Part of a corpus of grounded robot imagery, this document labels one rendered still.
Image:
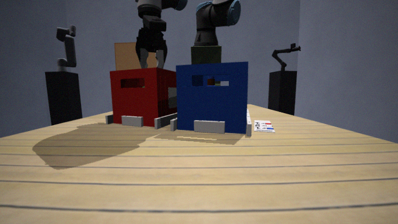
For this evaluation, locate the red crate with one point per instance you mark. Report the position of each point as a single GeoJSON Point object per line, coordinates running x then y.
{"type": "Point", "coordinates": [158, 98]}

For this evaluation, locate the white paper pick list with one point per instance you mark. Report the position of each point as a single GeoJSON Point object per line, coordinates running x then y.
{"type": "Point", "coordinates": [263, 126]}

